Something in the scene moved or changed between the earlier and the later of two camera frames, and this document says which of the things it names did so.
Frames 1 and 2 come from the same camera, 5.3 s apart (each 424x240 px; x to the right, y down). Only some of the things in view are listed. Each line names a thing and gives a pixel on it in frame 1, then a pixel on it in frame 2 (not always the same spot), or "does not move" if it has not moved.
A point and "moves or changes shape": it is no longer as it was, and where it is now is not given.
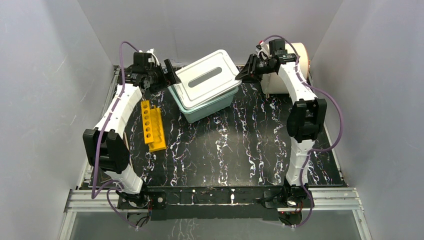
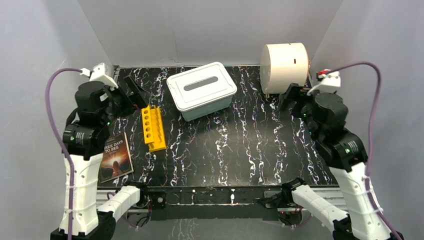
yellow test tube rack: (153, 128) does not move
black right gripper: (248, 75) → (292, 93)
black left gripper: (164, 76) → (122, 98)
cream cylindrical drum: (272, 84) does not move
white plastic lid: (205, 78) moves or changes shape
